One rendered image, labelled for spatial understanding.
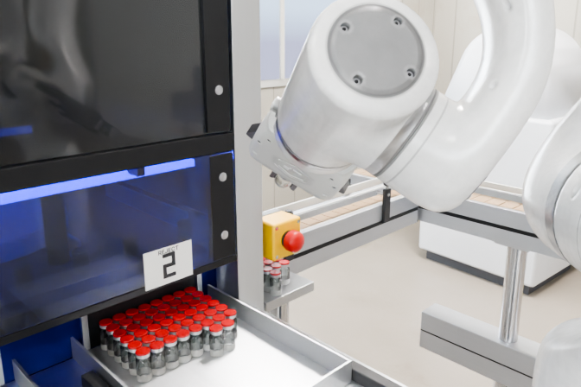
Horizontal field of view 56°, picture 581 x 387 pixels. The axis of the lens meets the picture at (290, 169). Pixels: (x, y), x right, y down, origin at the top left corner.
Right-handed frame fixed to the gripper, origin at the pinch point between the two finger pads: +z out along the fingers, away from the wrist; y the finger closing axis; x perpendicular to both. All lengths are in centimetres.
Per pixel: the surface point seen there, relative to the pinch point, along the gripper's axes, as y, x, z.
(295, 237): 8.0, 0.2, 36.6
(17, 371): -17.4, -38.5, 25.4
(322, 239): 16, 8, 63
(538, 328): 145, 51, 186
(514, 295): 70, 25, 75
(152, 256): -10.3, -15.8, 24.0
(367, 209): 24, 22, 70
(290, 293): 13.7, -7.8, 46.0
